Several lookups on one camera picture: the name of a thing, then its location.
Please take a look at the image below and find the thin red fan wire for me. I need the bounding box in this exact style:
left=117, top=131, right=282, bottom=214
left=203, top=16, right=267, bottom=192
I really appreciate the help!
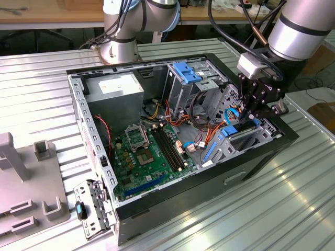
left=93, top=115, right=114, bottom=159

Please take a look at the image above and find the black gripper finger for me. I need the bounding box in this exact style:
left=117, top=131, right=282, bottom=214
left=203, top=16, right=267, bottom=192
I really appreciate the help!
left=248, top=102, right=288, bottom=122
left=237, top=73, right=253, bottom=122

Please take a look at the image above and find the green motherboard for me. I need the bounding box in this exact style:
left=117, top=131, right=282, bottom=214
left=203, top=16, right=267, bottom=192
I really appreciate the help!
left=111, top=122, right=198, bottom=202

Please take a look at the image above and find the yellow wire bundle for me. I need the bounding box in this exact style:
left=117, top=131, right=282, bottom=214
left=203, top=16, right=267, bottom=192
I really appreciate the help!
left=149, top=99, right=161, bottom=120

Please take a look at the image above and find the brown cardboard box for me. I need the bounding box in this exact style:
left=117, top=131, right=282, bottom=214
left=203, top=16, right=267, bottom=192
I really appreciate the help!
left=306, top=102, right=335, bottom=131
left=306, top=48, right=335, bottom=75

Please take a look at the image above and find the grey parts rack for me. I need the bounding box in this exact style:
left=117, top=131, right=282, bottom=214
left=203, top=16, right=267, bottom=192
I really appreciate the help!
left=0, top=132, right=71, bottom=248

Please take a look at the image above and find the wooden desk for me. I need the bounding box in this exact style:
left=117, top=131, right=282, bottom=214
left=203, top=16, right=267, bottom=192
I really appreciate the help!
left=0, top=0, right=286, bottom=31

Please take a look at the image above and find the thick black cable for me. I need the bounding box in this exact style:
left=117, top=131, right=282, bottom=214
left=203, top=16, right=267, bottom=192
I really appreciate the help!
left=188, top=90, right=214, bottom=125

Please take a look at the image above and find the black camera cable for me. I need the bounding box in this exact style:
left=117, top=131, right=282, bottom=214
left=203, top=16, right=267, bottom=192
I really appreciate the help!
left=208, top=0, right=285, bottom=81

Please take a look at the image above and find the orange red wire bundle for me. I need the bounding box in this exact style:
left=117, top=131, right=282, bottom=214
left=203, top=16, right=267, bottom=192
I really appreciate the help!
left=164, top=99, right=223, bottom=147

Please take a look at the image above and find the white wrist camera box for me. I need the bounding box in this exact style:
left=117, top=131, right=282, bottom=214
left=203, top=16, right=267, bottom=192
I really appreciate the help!
left=237, top=52, right=282, bottom=81

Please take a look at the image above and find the metal expansion card bracket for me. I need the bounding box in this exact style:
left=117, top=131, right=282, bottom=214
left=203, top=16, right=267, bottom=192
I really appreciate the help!
left=73, top=179, right=117, bottom=241

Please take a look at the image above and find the blue data wire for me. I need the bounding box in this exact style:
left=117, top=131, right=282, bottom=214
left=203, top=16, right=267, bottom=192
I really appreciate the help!
left=224, top=106, right=243, bottom=123

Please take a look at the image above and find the blue plastic drive bracket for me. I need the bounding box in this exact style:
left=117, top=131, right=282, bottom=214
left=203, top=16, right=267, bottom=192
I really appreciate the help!
left=172, top=61, right=204, bottom=84

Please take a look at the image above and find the grey cable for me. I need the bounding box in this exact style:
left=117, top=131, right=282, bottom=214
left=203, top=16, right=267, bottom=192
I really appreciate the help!
left=80, top=0, right=131, bottom=50

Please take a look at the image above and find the black RAM slot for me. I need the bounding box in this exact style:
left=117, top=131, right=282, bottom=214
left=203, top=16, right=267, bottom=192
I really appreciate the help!
left=152, top=128, right=180, bottom=173
left=159, top=127, right=186, bottom=170

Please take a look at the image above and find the hard disk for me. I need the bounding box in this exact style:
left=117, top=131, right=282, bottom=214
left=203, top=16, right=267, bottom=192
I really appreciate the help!
left=203, top=118, right=262, bottom=163

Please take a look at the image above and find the grey metal drive cage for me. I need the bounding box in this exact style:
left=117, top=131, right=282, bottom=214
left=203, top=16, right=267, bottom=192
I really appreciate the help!
left=162, top=58, right=228, bottom=117

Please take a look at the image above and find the short light blue wire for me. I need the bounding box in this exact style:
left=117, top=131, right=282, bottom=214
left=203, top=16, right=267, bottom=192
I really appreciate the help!
left=182, top=140, right=196, bottom=153

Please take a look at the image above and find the grey power supply unit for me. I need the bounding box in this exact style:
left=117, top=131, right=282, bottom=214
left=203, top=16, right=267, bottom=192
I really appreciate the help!
left=83, top=72, right=145, bottom=136

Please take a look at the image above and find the blue expansion slot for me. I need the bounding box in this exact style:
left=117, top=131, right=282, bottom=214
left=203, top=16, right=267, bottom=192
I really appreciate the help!
left=124, top=174, right=166, bottom=198

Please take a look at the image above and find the grey metal disk bay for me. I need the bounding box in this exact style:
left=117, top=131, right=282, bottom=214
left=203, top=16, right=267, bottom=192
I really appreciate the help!
left=200, top=115, right=285, bottom=168

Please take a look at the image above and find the black open PC case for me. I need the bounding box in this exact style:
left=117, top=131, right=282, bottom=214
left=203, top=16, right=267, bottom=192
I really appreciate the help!
left=65, top=53, right=300, bottom=246

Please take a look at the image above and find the metal socket cover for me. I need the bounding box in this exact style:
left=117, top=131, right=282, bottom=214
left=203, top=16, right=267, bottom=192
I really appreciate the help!
left=124, top=124, right=150, bottom=152

